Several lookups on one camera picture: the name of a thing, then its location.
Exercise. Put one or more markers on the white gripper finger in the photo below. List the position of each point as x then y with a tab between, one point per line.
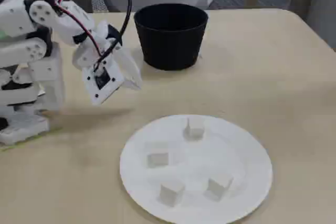
127	64
132	82

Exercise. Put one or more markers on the white cube block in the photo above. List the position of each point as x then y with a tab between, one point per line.
157	159
216	188
170	193
195	129

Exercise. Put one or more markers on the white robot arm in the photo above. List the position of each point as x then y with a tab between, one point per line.
15	16

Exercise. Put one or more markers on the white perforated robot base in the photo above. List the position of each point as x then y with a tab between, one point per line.
23	129

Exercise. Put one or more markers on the black pot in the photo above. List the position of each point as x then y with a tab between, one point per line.
170	40

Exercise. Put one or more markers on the white round plate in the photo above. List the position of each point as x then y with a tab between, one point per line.
197	161

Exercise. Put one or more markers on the green tape strip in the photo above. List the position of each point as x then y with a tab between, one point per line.
6	148

